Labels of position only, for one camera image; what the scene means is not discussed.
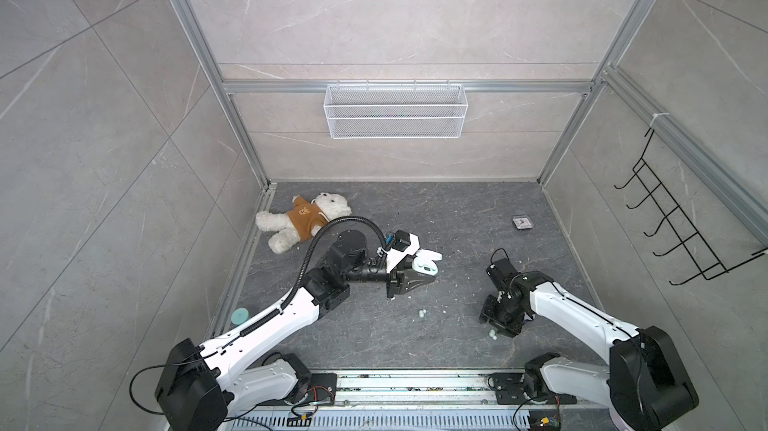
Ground green earbud charging case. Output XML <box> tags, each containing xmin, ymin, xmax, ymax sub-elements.
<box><xmin>411</xmin><ymin>249</ymin><xmax>443</xmax><ymax>276</ymax></box>

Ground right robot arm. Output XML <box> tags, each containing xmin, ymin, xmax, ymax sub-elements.
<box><xmin>480</xmin><ymin>256</ymin><xmax>700</xmax><ymax>430</ymax></box>

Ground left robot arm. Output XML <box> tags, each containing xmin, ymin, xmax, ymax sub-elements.
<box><xmin>154</xmin><ymin>216</ymin><xmax>443</xmax><ymax>430</ymax></box>

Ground small black square box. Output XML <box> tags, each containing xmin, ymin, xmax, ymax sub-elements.
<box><xmin>512</xmin><ymin>216</ymin><xmax>533</xmax><ymax>231</ymax></box>

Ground white teddy bear brown shirt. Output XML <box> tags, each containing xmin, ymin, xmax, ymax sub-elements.
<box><xmin>255</xmin><ymin>192</ymin><xmax>352</xmax><ymax>254</ymax></box>

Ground teal round disc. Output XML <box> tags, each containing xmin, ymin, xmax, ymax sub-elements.
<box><xmin>230</xmin><ymin>307</ymin><xmax>250</xmax><ymax>326</ymax></box>

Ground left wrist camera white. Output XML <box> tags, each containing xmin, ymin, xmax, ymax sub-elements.
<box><xmin>386</xmin><ymin>230</ymin><xmax>421</xmax><ymax>272</ymax></box>

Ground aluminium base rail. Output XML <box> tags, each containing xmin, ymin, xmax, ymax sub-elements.
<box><xmin>164</xmin><ymin>368</ymin><xmax>661</xmax><ymax>431</ymax></box>

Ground white wire mesh basket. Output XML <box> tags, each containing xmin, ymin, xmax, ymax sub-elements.
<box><xmin>323</xmin><ymin>84</ymin><xmax>469</xmax><ymax>139</ymax></box>

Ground black wall hook rack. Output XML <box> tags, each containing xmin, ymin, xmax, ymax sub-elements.
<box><xmin>613</xmin><ymin>129</ymin><xmax>767</xmax><ymax>287</ymax></box>

